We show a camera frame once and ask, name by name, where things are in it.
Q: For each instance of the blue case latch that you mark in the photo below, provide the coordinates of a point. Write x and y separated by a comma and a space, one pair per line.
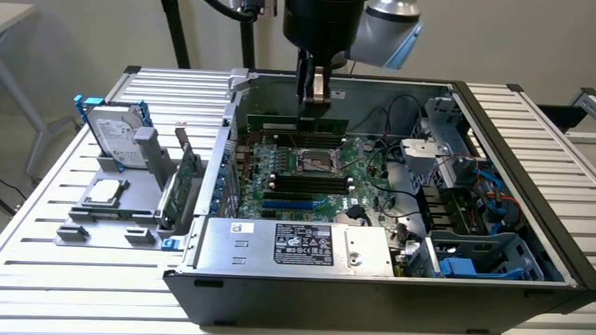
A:
171, 244

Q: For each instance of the grey power supply unit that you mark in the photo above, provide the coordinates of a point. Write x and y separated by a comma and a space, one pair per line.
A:
260, 251

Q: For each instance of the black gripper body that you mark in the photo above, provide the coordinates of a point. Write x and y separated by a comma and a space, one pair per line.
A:
321, 24

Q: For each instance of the black RAM slot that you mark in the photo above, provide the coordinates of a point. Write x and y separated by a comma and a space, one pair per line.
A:
307, 180
279, 137
307, 185
307, 190
279, 134
307, 176
279, 144
279, 141

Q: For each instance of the long black expansion slot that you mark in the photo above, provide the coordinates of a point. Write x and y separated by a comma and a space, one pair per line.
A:
288, 196

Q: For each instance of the aluminium frame table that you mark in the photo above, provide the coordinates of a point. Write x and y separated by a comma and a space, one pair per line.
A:
577, 115

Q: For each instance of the blue drive bracket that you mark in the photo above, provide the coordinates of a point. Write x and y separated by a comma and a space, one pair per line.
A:
459, 268

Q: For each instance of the metal disk bay cage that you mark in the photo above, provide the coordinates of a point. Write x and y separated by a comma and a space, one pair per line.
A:
447, 139

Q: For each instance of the long blue expansion slot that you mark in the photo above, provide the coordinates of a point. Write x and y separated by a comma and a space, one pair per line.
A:
288, 205

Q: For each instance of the green graphics card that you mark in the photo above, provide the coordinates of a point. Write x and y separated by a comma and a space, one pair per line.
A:
184, 181

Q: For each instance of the grey parts rack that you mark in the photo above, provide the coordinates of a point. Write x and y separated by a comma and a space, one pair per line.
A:
148, 167

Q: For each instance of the grey drive cage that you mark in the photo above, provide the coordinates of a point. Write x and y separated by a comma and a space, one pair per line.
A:
484, 244

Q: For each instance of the black stand pole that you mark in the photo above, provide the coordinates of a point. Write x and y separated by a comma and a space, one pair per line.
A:
247, 45
176, 35

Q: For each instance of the silver hard disk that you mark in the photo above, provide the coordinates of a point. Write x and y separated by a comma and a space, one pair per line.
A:
113, 134

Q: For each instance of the grey plastic bracket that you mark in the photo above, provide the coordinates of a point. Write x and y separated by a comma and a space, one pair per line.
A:
419, 146

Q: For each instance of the blue disk caddy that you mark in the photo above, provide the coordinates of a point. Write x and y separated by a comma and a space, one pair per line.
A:
84, 104

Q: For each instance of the CPU socket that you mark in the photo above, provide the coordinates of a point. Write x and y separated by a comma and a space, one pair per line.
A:
317, 160

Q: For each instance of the green motherboard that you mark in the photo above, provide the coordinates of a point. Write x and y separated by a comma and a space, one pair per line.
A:
368, 181

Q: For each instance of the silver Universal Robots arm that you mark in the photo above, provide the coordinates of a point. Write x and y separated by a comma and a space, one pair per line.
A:
387, 31

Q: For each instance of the silver CPU chip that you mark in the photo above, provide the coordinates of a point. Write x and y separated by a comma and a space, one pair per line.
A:
105, 191

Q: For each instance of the black open PC case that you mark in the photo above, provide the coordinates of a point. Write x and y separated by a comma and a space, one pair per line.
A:
325, 300

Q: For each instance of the green RAM stick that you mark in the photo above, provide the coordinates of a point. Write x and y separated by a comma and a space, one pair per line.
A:
275, 124

